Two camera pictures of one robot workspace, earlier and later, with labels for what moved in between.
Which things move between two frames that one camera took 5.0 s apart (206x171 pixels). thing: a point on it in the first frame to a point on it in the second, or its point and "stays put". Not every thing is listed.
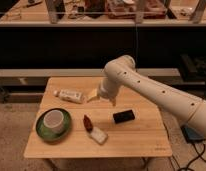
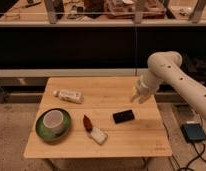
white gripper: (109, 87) to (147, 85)
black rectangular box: (124, 116) stays put
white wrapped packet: (98, 135) stays put
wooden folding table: (68, 125) stays put
